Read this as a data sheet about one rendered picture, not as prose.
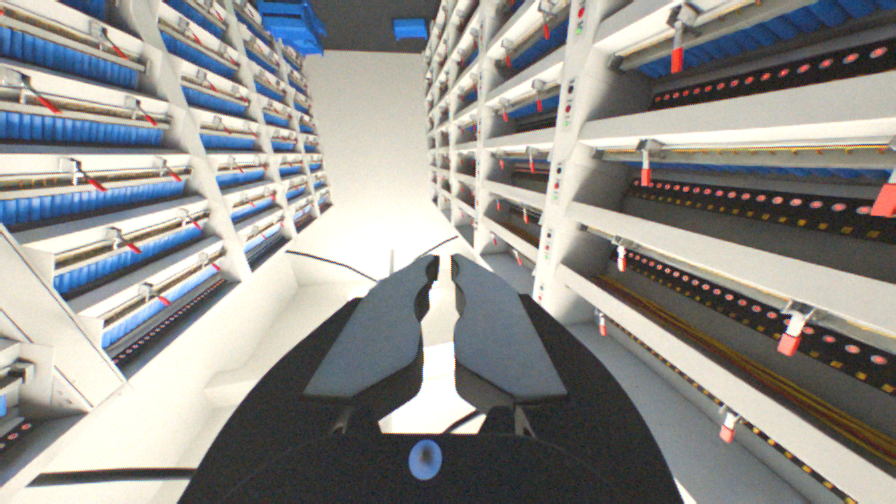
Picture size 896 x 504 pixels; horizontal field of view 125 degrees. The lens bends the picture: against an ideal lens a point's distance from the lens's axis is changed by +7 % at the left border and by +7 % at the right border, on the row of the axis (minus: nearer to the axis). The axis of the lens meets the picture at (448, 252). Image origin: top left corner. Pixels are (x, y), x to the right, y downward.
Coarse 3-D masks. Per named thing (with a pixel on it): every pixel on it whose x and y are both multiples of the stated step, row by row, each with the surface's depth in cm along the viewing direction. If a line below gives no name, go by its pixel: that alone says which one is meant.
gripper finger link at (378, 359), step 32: (384, 288) 9; (416, 288) 9; (352, 320) 8; (384, 320) 8; (416, 320) 8; (352, 352) 7; (384, 352) 7; (416, 352) 7; (320, 384) 6; (352, 384) 6; (384, 384) 6; (416, 384) 7; (384, 416) 7
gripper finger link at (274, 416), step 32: (288, 352) 7; (320, 352) 7; (256, 384) 6; (288, 384) 6; (256, 416) 5; (288, 416) 5; (320, 416) 5; (224, 448) 5; (256, 448) 5; (288, 448) 5; (192, 480) 4; (224, 480) 4
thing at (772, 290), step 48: (624, 240) 53; (672, 240) 43; (720, 240) 36; (672, 288) 58; (720, 288) 50; (768, 288) 31; (816, 288) 28; (864, 288) 25; (768, 336) 43; (816, 336) 38; (864, 336) 28
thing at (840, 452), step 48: (576, 288) 68; (624, 288) 67; (672, 336) 45; (720, 384) 38; (768, 384) 39; (720, 432) 41; (768, 432) 33; (816, 432) 29; (864, 432) 33; (816, 480) 39; (864, 480) 26
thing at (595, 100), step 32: (576, 0) 56; (608, 0) 51; (576, 64) 58; (576, 96) 60; (608, 96) 59; (576, 128) 61; (576, 192) 67; (608, 192) 69; (544, 224) 78; (576, 256) 76; (608, 256) 79; (576, 320) 87
